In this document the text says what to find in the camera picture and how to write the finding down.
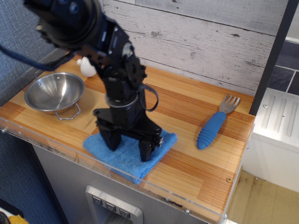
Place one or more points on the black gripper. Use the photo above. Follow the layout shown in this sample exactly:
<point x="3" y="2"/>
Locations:
<point x="131" y="121"/>

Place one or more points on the blue cloth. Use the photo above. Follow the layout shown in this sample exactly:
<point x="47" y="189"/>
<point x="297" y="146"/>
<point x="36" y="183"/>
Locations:
<point x="126" y="160"/>

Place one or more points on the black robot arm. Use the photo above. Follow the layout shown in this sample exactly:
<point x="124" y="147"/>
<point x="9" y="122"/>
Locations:
<point x="82" y="27"/>

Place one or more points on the clear acrylic table edge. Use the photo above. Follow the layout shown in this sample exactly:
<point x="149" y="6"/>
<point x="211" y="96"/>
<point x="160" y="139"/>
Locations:
<point x="187" y="186"/>

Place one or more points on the silver dispenser button panel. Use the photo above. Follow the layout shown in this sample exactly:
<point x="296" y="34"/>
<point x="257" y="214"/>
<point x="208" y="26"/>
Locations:
<point x="108" y="209"/>

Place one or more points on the stainless cabinet front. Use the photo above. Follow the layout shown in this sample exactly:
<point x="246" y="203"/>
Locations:
<point x="69" y="177"/>

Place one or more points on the white mushroom toy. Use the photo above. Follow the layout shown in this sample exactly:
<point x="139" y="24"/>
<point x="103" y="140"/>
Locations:
<point x="86" y="68"/>

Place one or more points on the white grooved appliance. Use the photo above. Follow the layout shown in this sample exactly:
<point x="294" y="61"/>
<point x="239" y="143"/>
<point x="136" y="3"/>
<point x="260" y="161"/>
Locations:
<point x="273" y="148"/>

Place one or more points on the blue handled metal fork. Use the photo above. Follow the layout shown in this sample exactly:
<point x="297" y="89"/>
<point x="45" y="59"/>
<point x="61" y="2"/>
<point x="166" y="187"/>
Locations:
<point x="212" y="127"/>

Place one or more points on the steel bowl with handles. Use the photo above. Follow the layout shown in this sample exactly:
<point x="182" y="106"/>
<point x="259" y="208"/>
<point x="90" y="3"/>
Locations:
<point x="55" y="92"/>

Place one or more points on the black right frame post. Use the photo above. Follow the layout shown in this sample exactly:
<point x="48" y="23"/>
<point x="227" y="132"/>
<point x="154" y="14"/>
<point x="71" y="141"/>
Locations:
<point x="274" y="54"/>

